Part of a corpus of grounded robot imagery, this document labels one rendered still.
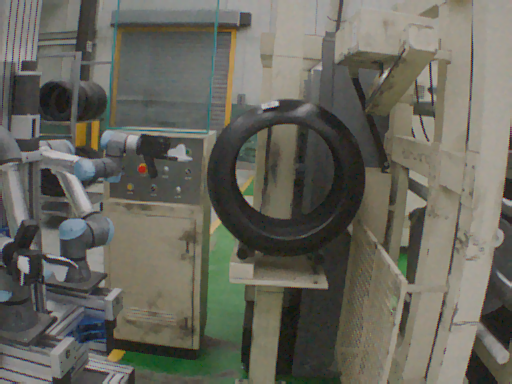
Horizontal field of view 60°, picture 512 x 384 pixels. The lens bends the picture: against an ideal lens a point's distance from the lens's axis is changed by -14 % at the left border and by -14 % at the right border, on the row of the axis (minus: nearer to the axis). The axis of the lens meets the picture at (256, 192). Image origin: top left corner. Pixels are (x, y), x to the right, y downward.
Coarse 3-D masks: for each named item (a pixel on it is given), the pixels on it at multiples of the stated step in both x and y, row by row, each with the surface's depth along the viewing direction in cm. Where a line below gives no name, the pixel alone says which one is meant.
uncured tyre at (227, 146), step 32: (224, 128) 182; (256, 128) 176; (320, 128) 175; (224, 160) 178; (352, 160) 177; (224, 192) 180; (352, 192) 179; (224, 224) 186; (256, 224) 209; (288, 224) 210; (320, 224) 207; (288, 256) 187
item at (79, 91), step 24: (72, 72) 599; (48, 96) 520; (72, 96) 480; (96, 96) 549; (48, 120) 496; (72, 120) 485; (96, 120) 594; (72, 144) 489; (48, 168) 543; (48, 192) 507; (96, 192) 626; (72, 216) 502
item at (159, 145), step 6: (144, 138) 188; (150, 138) 188; (156, 138) 186; (162, 138) 190; (168, 138) 190; (138, 144) 187; (150, 144) 189; (156, 144) 186; (162, 144) 187; (168, 144) 187; (138, 150) 187; (144, 150) 189; (150, 150) 189; (156, 150) 187; (162, 150) 188; (168, 150) 192; (156, 156) 188
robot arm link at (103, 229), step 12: (48, 144) 202; (60, 144) 208; (60, 180) 205; (72, 180) 204; (72, 192) 202; (84, 192) 205; (72, 204) 202; (84, 204) 202; (84, 216) 198; (96, 216) 200; (96, 228) 196; (108, 228) 202; (96, 240) 195; (108, 240) 202
